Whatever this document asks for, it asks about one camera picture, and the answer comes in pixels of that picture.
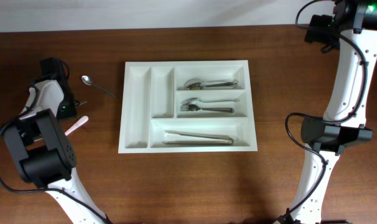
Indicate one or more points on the large metal spoon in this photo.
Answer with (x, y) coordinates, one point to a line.
(197, 80)
(208, 86)

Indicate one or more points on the pink plastic knife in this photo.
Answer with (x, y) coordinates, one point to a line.
(77, 124)

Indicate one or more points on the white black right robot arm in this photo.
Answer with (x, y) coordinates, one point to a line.
(352, 29)

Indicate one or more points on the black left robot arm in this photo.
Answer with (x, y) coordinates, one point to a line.
(40, 149)

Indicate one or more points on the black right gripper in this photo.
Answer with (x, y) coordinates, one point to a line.
(315, 28)

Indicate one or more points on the dark-handled metal fork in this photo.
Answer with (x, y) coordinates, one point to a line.
(193, 107)

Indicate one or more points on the white plastic cutlery tray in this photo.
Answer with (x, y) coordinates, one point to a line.
(151, 101)

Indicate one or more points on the metal tongs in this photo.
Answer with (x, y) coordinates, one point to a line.
(201, 139)

